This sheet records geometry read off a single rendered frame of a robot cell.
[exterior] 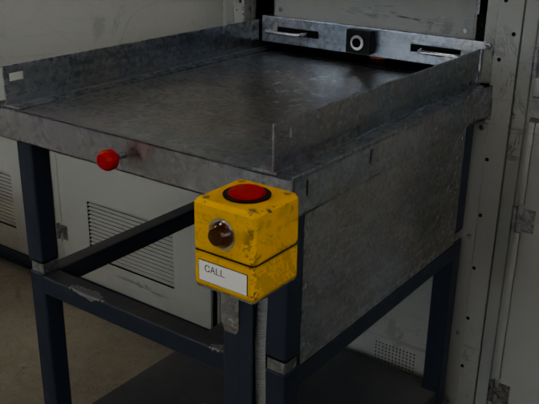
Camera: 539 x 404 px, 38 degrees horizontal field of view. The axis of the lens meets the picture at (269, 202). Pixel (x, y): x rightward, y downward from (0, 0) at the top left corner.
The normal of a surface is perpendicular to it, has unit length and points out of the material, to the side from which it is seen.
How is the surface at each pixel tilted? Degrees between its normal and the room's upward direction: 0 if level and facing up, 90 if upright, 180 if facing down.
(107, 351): 0
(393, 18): 90
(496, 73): 90
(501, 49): 90
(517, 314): 90
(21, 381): 0
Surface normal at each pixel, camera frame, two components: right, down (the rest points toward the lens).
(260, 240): 0.81, 0.25
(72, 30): 0.44, 0.33
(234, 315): -0.59, 0.29
